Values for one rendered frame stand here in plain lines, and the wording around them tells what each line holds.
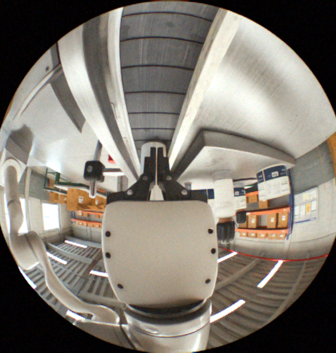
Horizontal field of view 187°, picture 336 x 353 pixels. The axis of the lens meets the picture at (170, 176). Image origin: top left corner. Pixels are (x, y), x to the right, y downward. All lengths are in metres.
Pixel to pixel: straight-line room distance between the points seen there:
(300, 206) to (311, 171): 1.15
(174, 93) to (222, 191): 0.39
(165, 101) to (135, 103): 0.04
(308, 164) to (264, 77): 4.35
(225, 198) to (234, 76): 0.39
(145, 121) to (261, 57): 0.23
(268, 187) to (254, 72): 0.48
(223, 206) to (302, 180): 4.20
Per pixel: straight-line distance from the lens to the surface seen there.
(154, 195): 0.20
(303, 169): 4.53
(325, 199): 4.63
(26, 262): 0.51
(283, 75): 0.27
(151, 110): 0.17
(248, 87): 0.24
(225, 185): 0.46
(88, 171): 0.18
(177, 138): 0.17
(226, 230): 0.48
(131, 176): 0.17
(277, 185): 0.58
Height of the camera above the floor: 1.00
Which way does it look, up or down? 14 degrees down
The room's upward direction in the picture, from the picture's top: 178 degrees clockwise
